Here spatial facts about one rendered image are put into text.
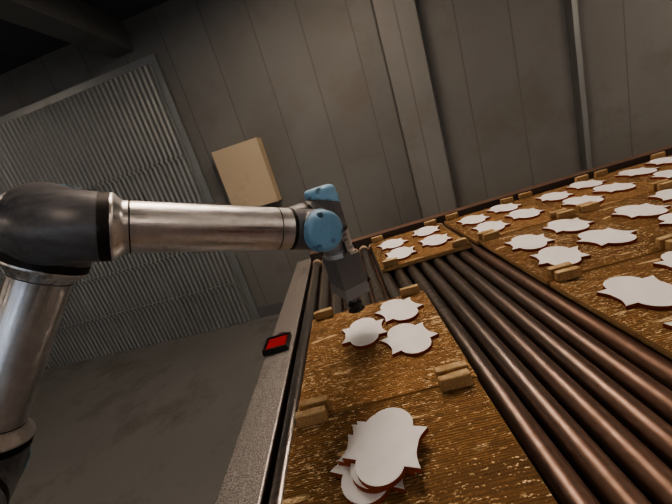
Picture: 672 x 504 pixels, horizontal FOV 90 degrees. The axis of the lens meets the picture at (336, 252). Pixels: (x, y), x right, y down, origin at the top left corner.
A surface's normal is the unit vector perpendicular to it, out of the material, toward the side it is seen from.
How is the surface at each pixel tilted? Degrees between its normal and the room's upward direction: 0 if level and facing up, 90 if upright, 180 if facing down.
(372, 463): 0
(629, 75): 90
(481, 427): 0
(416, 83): 90
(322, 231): 93
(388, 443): 0
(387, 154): 90
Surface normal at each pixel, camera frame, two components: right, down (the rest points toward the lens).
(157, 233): 0.49, 0.26
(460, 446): -0.29, -0.92
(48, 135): -0.10, 0.30
